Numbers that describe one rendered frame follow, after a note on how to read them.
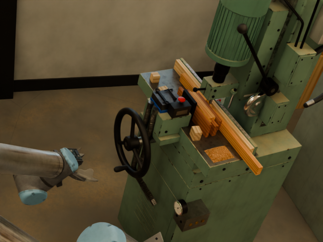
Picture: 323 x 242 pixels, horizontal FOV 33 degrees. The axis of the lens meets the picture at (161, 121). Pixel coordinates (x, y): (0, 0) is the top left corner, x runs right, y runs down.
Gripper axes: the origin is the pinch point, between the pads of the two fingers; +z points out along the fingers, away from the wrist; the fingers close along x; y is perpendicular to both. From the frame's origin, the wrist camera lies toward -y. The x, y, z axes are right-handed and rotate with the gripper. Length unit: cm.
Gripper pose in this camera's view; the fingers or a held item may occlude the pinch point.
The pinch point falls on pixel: (90, 168)
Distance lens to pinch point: 222.1
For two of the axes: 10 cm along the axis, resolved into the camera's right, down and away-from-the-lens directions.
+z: 7.4, 1.0, 6.6
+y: 4.9, -7.6, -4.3
